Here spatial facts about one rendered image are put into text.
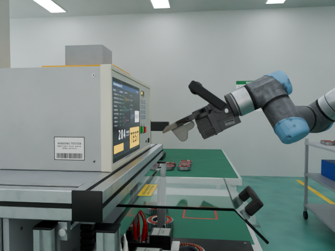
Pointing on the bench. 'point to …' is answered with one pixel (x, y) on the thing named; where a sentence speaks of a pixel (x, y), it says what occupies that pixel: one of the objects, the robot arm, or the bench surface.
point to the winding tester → (65, 118)
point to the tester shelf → (71, 190)
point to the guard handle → (251, 207)
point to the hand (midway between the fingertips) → (165, 128)
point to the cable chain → (87, 237)
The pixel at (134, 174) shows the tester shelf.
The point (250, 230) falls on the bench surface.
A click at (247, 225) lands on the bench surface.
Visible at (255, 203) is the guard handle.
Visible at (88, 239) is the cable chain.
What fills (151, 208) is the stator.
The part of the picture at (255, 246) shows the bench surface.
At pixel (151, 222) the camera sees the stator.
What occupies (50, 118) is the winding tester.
